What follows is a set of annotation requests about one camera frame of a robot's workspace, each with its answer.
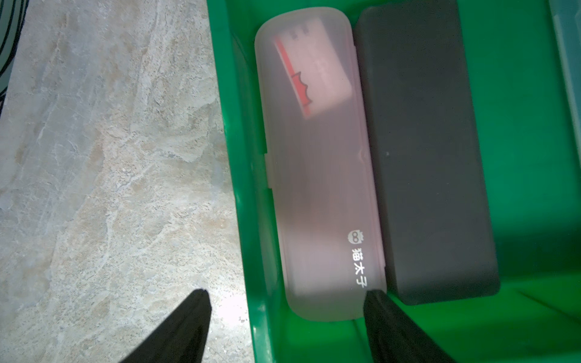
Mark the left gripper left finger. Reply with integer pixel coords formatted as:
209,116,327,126
123,289,212,362

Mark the translucent pink pencil case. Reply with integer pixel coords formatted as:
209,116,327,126
255,7,386,322

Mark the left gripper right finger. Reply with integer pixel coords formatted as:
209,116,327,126
363,290,455,363

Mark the green storage tray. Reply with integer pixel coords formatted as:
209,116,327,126
207,1,580,362

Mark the clear ribbed pencil case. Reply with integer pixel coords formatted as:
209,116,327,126
549,0,581,158

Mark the black pencil case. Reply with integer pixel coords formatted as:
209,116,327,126
354,1,500,305

